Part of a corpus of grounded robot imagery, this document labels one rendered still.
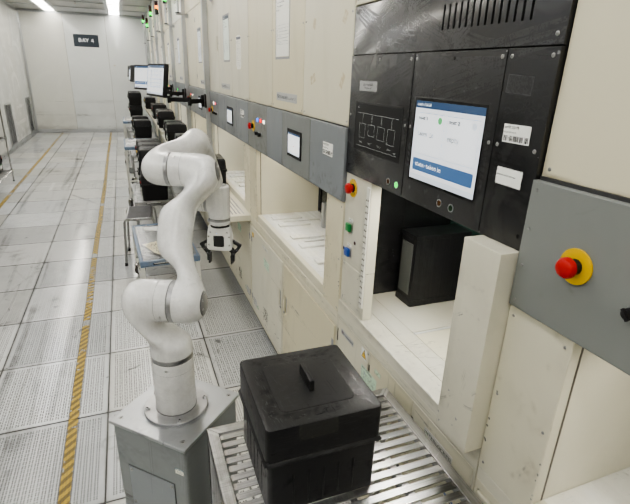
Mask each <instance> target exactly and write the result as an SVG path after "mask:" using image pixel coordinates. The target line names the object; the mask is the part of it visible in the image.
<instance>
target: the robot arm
mask: <svg viewBox="0 0 630 504"><path fill-rule="evenodd" d="M141 171H142V174H143V176H144V177H145V179H146V180H147V181H149V182H150V183H153V184H156V185H162V186H182V187H184V189H183V191H182V192H181V193H180V194H179V195H178V196H177V197H175V198H174V199H173V200H171V201H170V202H168V203H167V204H166V205H165V206H164V207H163V208H162V210H161V212H160V215H159V219H158V228H157V246H158V250H159V252H160V254H161V255H162V257H163V258H164V259H165V260H166V261H167V262H169V263H170V264H171V265H172V266H173V267H174V268H175V270H176V272H177V279H176V280H164V279H138V280H135V281H133V282H131V283H130V284H129V285H127V287H126V288H125V290H124V292H123V294H122V297H121V298H122V300H121V304H122V310H123V313H124V315H125V317H126V318H127V320H128V321H129V323H130V324H131V325H132V326H133V327H134V328H135V329H136V330H137V331H138V332H139V333H140V334H141V335H142V336H143V337H144V338H145V339H146V340H147V342H148V344H149V347H150V354H151V363H152V372H153V382H154V394H153V395H152V396H151V397H150V398H149V399H148V400H147V402H146V404H145V407H144V413H145V416H146V418H147V420H148V421H149V422H151V423H152V424H154V425H157V426H160V427H179V426H183V425H186V424H189V423H191V422H193V421H195V420H196V419H198V418H199V417H200V416H202V415H203V413H204V412H205V411H206V409H207V406H208V397H207V395H206V393H205V392H204V391H203V390H202V389H200V388H199V387H196V386H195V372H194V358H193V344H192V339H191V336H190V334H189V333H188V332H186V331H185V330H184V329H182V328H180V327H179V326H177V325H175V324H174V323H183V324H187V323H194V322H196V321H199V320H200V319H201V318H202V317H203V316H204V315H205V313H206V310H207V307H208V299H207V298H208V297H207V294H206V291H205V288H204V285H203V283H202V281H201V278H200V276H199V274H198V271H197V268H196V266H195V262H194V257H193V246H192V242H193V229H194V220H195V215H196V212H197V211H202V212H208V213H209V219H208V222H209V224H210V225H209V226H208V232H207V239H206V240H204V241H202V242H200V245H201V247H202V248H203V250H204V251H205V252H206V254H207V260H209V263H211V261H212V252H211V250H215V251H229V252H230V253H231V256H230V258H231V264H233V263H234V262H235V254H236V253H237V252H238V251H239V249H240V247H241V246H242V244H240V243H239V242H237V241H235V240H234V239H233V232H232V227H231V225H229V224H230V223H231V221H230V188H229V185H227V184H224V183H223V178H222V174H221V171H220V168H219V165H218V162H217V159H216V156H215V153H214V150H213V147H212V144H211V141H210V139H209V137H208V136H207V134H206V133H205V132H203V131H202V130H200V129H196V128H193V129H190V130H188V131H186V132H185V133H184V134H183V135H182V136H181V137H179V138H177V139H175V140H172V141H169V142H166V143H163V144H161V145H158V146H156V147H155V148H153V149H152V150H150V151H149V152H148V153H147V154H146V155H145V157H144V158H143V160H142V163H141ZM205 243H207V247H206V246H205ZM234 245H236V246H237V248H236V249H234V248H233V246H234Z"/></svg>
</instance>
